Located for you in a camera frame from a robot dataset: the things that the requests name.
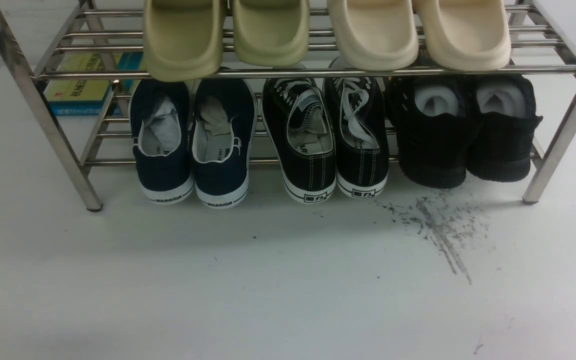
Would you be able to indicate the navy slip-on shoe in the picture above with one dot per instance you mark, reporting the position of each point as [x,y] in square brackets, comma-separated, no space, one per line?
[159,114]
[225,118]

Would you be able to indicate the black knit shoe left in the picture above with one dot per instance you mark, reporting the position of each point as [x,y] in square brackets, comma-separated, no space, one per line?
[434,126]

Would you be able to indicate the black knit shoe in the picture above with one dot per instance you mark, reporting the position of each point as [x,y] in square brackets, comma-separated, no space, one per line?
[505,108]
[434,126]

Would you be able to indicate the black knit shoe right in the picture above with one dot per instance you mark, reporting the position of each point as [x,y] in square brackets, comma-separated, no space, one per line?
[505,108]

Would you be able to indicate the stainless steel shoe rack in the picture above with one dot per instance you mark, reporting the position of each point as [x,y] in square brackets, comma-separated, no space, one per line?
[83,31]

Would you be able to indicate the black canvas sneaker left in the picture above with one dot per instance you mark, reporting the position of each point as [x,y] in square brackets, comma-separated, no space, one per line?
[298,125]

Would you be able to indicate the black canvas sneaker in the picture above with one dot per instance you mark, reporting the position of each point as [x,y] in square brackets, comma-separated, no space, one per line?
[298,125]
[357,111]

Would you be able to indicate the black canvas sneaker right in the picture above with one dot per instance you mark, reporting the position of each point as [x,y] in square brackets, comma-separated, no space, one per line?
[357,111]

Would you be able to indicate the olive green slipper right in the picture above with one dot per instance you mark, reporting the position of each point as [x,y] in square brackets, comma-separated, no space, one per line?
[271,33]

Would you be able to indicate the olive green slipper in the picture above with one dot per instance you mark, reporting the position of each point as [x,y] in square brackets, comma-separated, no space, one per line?
[183,39]
[271,33]

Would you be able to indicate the cream slipper left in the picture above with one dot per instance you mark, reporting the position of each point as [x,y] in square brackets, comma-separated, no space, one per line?
[375,35]

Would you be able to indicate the cream slipper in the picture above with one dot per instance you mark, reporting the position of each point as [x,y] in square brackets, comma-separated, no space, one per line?
[466,35]
[375,35]

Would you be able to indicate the olive green slipper left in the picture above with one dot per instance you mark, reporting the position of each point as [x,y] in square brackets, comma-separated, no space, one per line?
[183,39]

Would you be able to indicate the yellow and blue book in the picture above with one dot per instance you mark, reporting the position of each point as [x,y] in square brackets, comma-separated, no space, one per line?
[83,97]

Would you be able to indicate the cream slipper right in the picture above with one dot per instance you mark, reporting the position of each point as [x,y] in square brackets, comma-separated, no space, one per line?
[466,35]

